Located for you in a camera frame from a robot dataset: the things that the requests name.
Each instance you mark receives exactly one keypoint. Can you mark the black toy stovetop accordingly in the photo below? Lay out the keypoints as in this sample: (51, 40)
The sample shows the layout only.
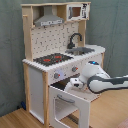
(52, 59)

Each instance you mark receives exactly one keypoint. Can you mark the wooden toy kitchen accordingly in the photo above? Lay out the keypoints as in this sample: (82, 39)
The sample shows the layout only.
(45, 40)

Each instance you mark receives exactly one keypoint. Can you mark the white oven door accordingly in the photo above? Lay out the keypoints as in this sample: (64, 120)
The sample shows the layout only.
(61, 104)

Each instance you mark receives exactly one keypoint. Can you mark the grey range hood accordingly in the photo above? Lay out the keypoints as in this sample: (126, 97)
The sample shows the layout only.
(48, 18)

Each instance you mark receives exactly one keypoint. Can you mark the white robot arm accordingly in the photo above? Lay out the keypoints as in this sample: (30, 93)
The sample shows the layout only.
(96, 80)

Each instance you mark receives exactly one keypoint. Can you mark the right red stove knob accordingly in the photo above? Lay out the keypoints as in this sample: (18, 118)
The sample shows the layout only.
(74, 69)

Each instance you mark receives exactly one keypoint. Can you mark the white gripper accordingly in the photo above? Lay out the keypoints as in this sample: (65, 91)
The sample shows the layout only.
(74, 83)

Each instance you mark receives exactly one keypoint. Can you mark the grey toy sink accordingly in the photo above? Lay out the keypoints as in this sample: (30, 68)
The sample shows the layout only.
(79, 51)

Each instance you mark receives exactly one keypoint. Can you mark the red stove knob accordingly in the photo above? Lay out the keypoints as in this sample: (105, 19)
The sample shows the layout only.
(74, 69)
(56, 75)

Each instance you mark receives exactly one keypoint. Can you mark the toy microwave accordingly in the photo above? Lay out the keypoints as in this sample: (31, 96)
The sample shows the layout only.
(77, 11)

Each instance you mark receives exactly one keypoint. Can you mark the left red stove knob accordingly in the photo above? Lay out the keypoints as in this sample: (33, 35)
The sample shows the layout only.
(56, 75)

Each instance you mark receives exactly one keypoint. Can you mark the black toy faucet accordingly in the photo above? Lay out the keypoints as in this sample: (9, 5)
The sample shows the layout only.
(72, 42)

